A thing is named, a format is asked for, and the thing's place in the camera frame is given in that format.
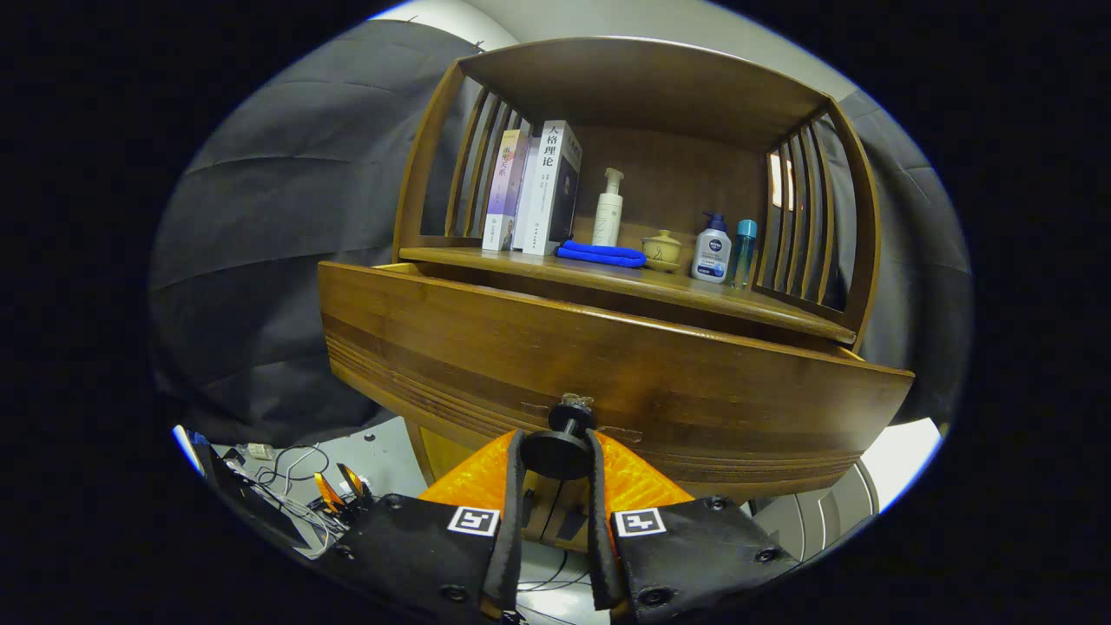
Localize black cable tangle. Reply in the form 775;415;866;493
521;549;595;625

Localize yellow lidded teacup with saucer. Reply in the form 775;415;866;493
641;229;684;273

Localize thick black and white book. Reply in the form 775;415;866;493
521;120;583;257

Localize thin white book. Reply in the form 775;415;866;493
510;137;543;253

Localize orange and black tool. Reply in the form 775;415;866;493
312;463;376;517

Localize pink purple book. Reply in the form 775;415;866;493
482;129;530;253

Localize thin floor cables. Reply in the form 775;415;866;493
234;443;348;543

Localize blue folded cloth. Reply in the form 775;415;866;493
555;240;648;269

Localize white pump bottle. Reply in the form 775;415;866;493
592;168;625;247

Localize wooden drawer with black knob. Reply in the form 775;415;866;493
317;260;917;504

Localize dark flat device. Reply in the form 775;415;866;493
187;430;305;548

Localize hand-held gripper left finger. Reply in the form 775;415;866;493
325;428;528;625

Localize wooden countertop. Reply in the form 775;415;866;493
399;246;858;345

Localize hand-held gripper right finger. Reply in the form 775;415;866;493
583;428;804;625

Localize brown wooden cabinet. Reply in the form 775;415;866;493
392;36;882;556

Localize white bottle with blue cap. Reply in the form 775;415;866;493
692;211;733;285

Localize teal slim bottle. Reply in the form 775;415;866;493
731;219;758;290

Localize black backdrop cloth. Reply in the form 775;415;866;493
148;19;973;448

